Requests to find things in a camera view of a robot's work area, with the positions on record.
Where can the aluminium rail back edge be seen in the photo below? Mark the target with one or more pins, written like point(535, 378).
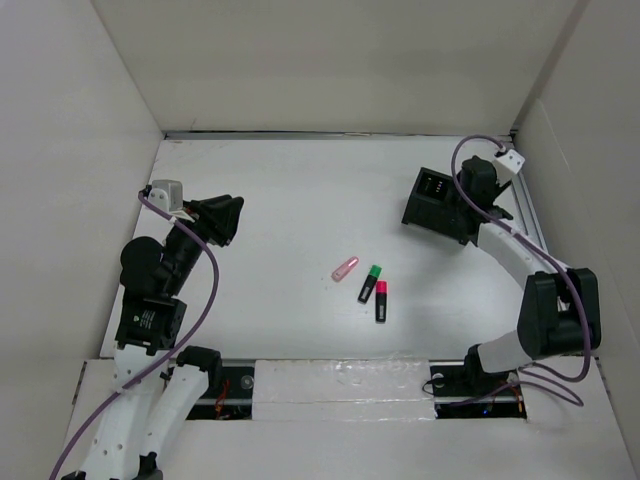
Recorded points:
point(175, 135)

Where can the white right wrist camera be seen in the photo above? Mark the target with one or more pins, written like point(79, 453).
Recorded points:
point(508, 163)

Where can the aluminium rail right edge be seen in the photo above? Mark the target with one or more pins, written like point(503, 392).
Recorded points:
point(530, 226)

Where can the aluminium rail edge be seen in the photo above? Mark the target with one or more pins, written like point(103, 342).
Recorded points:
point(175, 135)
point(530, 226)

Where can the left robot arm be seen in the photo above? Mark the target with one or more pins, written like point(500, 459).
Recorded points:
point(158, 376)

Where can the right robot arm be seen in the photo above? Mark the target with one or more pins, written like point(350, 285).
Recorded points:
point(558, 325)

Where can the red cap black highlighter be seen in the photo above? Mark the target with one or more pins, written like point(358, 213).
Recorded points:
point(381, 301)

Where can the green cap black highlighter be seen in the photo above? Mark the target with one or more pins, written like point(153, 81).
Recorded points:
point(369, 284)

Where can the blue cap black highlighter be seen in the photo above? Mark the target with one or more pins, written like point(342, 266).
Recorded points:
point(430, 186)

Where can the black two-compartment organizer box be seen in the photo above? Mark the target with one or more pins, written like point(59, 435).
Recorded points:
point(445, 212)

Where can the pink highlighter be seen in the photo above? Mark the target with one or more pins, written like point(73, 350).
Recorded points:
point(344, 269)

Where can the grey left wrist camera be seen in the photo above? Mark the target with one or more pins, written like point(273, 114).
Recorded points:
point(165, 195)

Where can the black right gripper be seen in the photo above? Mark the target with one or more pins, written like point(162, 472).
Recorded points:
point(500, 187)

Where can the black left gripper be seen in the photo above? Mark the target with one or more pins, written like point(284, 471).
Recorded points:
point(217, 216)

